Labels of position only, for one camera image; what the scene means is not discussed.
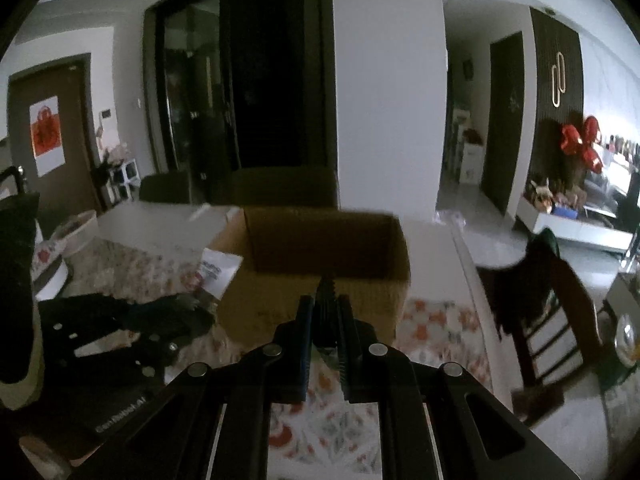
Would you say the dark glass sliding door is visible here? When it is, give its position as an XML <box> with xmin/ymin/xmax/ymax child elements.
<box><xmin>143</xmin><ymin>0</ymin><xmax>337</xmax><ymax>202</ymax></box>

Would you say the dark interior door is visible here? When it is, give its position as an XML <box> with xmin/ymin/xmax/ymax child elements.
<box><xmin>488</xmin><ymin>30</ymin><xmax>527</xmax><ymax>217</ymax></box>

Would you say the brown entrance door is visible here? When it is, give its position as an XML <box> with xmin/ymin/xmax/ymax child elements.
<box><xmin>7</xmin><ymin>54</ymin><xmax>104</xmax><ymax>222</ymax></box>

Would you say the red foil balloon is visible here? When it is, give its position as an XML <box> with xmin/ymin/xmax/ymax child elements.
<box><xmin>559</xmin><ymin>115</ymin><xmax>607</xmax><ymax>174</ymax></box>

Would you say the loop shaped wall lamp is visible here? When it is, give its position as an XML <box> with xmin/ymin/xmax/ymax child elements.
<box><xmin>550</xmin><ymin>53</ymin><xmax>567</xmax><ymax>109</ymax></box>

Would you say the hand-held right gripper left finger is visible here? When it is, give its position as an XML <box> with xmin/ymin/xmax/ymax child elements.
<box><xmin>70</xmin><ymin>295</ymin><xmax>316</xmax><ymax>480</ymax></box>

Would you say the patterned white tablecloth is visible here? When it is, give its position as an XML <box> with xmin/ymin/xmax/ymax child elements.
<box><xmin>30</xmin><ymin>202</ymin><xmax>522</xmax><ymax>480</ymax></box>

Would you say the white low cabinet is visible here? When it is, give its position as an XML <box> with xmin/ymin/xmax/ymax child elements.
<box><xmin>516</xmin><ymin>194</ymin><xmax>637</xmax><ymax>254</ymax></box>

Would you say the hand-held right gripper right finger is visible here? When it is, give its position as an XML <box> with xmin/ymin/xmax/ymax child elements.
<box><xmin>336</xmin><ymin>294</ymin><xmax>581</xmax><ymax>480</ymax></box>

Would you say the dark cloth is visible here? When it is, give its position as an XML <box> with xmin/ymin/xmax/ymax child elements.
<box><xmin>0</xmin><ymin>191</ymin><xmax>44</xmax><ymax>409</ymax></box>

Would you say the red and white door poster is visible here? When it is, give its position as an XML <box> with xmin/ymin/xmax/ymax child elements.
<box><xmin>28</xmin><ymin>95</ymin><xmax>67</xmax><ymax>178</ymax></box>

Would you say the wooden chair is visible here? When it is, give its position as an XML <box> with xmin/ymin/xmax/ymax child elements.
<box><xmin>474</xmin><ymin>227</ymin><xmax>610</xmax><ymax>427</ymax></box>

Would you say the white electric cooker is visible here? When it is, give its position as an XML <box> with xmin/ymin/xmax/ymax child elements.
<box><xmin>32</xmin><ymin>259</ymin><xmax>74</xmax><ymax>302</ymax></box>

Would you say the dark green snack packet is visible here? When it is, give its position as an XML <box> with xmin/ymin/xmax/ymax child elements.
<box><xmin>316</xmin><ymin>274</ymin><xmax>341</xmax><ymax>362</ymax></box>

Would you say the white hallway box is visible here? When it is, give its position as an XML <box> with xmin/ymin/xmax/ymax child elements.
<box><xmin>459</xmin><ymin>142</ymin><xmax>485</xmax><ymax>184</ymax></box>

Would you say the small white rack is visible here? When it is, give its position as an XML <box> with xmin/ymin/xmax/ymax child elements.
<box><xmin>106</xmin><ymin>158</ymin><xmax>140</xmax><ymax>202</ymax></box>

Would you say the white printed snack packet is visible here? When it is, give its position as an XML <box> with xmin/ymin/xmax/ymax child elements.
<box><xmin>194</xmin><ymin>247</ymin><xmax>244</xmax><ymax>307</ymax></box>

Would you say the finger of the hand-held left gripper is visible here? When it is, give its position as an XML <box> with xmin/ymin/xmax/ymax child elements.
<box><xmin>120</xmin><ymin>293</ymin><xmax>217</xmax><ymax>349</ymax></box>

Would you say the pale plush toy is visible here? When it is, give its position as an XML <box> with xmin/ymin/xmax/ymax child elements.
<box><xmin>101</xmin><ymin>142</ymin><xmax>132</xmax><ymax>167</ymax></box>

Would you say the row of shelf ornaments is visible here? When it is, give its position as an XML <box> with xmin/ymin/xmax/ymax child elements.
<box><xmin>601</xmin><ymin>133</ymin><xmax>640</xmax><ymax>164</ymax></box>

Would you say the white plastic basket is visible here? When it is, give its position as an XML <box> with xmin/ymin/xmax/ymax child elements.
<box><xmin>51</xmin><ymin>210</ymin><xmax>99</xmax><ymax>257</ymax></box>

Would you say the brown cardboard box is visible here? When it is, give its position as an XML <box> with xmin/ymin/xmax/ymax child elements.
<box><xmin>206</xmin><ymin>206</ymin><xmax>412</xmax><ymax>357</ymax></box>

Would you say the dark upholstered chair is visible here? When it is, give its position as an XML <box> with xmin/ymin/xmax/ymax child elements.
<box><xmin>230</xmin><ymin>166</ymin><xmax>339</xmax><ymax>209</ymax></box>
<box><xmin>138</xmin><ymin>172</ymin><xmax>194</xmax><ymax>205</ymax></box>

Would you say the floral tissue box cover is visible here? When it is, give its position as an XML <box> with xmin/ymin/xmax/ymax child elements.
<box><xmin>32</xmin><ymin>236</ymin><xmax>69</xmax><ymax>282</ymax></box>

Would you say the dark slatted wall panel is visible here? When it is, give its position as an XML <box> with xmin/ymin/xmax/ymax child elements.
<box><xmin>529</xmin><ymin>7</ymin><xmax>585</xmax><ymax>187</ymax></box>

